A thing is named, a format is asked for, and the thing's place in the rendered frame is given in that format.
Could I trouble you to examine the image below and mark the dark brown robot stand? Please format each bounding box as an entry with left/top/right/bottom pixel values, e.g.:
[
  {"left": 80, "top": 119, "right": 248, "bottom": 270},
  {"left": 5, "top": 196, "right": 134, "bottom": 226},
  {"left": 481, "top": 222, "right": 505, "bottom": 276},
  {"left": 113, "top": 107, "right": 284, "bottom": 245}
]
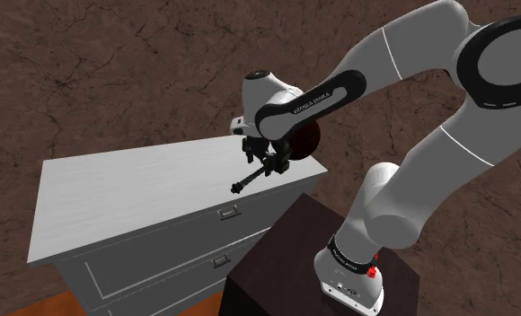
[{"left": 217, "top": 192, "right": 421, "bottom": 316}]

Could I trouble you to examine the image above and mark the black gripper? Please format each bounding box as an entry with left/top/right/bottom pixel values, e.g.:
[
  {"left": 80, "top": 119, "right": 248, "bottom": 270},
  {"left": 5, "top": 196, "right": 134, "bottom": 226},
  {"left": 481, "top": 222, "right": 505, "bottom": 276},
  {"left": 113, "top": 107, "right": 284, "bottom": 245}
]
[{"left": 242, "top": 136, "right": 293, "bottom": 177}]

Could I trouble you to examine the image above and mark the dark red bowl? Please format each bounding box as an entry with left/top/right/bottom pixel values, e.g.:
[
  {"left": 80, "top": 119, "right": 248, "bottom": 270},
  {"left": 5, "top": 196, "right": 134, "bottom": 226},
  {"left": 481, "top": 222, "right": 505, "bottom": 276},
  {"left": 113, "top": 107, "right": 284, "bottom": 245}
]
[{"left": 286, "top": 118, "right": 322, "bottom": 162}]

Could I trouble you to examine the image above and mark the white chest of drawers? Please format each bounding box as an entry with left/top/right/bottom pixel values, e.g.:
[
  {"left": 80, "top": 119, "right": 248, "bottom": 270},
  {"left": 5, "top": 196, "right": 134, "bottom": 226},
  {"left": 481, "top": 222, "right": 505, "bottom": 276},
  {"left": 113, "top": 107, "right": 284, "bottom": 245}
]
[{"left": 26, "top": 133, "right": 330, "bottom": 316}]

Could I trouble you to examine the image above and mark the thin black tool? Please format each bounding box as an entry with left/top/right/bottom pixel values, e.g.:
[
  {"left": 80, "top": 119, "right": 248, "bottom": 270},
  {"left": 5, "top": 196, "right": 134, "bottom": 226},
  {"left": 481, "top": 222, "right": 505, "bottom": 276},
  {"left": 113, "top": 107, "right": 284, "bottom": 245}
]
[{"left": 230, "top": 167, "right": 270, "bottom": 195}]

